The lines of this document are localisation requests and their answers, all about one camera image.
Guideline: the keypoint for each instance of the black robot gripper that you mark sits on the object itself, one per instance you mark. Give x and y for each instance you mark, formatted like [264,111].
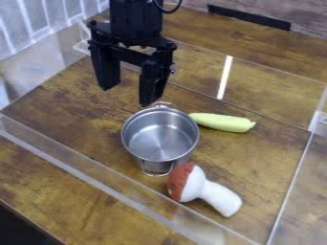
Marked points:
[134,26]

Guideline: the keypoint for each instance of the stainless steel pot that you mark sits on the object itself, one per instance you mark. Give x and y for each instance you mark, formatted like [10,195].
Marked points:
[160,136]

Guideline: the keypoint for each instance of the black strip on table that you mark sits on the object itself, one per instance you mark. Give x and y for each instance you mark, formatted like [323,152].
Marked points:
[249,17]

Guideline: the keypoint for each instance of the plush mushroom toy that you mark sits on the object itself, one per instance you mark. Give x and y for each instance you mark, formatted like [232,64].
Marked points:
[188,184]

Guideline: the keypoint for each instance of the clear acrylic front barrier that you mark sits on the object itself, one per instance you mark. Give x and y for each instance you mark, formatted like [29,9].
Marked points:
[180,219]

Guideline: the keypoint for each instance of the clear acrylic triangle bracket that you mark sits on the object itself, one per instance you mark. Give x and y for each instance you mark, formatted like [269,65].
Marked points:
[81,45]

